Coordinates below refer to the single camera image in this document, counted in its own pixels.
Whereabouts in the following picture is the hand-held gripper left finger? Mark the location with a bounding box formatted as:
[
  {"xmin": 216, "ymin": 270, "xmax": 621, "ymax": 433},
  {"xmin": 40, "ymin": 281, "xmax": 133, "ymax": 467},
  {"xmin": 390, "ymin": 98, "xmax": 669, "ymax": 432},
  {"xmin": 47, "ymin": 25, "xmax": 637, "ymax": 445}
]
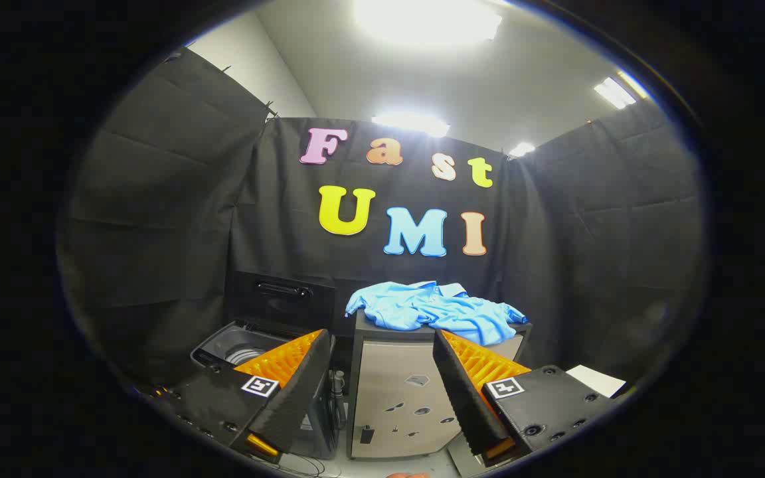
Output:
[{"xmin": 157, "ymin": 329, "xmax": 331, "ymax": 464}]

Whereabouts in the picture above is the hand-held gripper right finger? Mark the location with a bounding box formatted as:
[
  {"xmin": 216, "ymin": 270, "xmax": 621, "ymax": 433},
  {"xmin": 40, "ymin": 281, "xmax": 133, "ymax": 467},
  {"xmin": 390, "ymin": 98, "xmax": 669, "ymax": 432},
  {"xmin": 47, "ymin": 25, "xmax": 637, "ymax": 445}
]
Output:
[{"xmin": 432, "ymin": 329, "xmax": 622, "ymax": 469}]

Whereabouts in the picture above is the light blue polo shirt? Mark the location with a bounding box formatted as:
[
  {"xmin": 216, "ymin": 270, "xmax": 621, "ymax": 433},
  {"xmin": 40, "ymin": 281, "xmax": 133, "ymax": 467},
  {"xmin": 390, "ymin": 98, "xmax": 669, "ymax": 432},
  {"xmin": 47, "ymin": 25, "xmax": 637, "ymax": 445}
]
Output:
[{"xmin": 345, "ymin": 280, "xmax": 528, "ymax": 347}]

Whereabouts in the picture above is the dark grey washing machine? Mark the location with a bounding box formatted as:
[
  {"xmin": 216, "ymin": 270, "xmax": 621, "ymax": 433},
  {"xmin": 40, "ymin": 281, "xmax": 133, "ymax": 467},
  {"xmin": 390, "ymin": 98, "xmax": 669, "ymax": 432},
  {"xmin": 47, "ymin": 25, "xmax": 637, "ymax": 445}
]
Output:
[{"xmin": 190, "ymin": 320, "xmax": 340, "ymax": 459}]

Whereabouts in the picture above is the beige cabinet with dark top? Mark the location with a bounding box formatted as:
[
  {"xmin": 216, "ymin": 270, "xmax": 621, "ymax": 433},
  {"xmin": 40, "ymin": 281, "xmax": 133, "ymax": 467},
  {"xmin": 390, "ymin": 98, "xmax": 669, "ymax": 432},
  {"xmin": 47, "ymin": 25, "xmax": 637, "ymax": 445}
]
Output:
[{"xmin": 346, "ymin": 309, "xmax": 533, "ymax": 460}]

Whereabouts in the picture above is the black backdrop cloth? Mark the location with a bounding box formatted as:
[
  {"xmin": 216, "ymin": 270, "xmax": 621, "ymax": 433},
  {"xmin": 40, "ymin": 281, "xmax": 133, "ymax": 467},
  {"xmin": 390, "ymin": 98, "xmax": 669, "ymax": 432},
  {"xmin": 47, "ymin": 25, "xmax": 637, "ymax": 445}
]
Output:
[{"xmin": 60, "ymin": 46, "xmax": 705, "ymax": 392}]

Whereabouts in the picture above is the large ceiling light panel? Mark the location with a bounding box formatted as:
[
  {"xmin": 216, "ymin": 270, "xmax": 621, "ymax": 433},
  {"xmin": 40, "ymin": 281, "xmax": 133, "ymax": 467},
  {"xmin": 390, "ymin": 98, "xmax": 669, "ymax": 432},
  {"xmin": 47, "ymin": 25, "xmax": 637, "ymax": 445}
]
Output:
[{"xmin": 353, "ymin": 0, "xmax": 503, "ymax": 47}]

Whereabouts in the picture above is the grey washer hose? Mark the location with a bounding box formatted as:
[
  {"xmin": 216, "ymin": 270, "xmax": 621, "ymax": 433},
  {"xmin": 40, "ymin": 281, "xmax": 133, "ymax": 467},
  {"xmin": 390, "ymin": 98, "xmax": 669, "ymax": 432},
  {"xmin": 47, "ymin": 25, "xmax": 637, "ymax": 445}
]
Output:
[{"xmin": 329, "ymin": 370, "xmax": 347, "ymax": 432}]

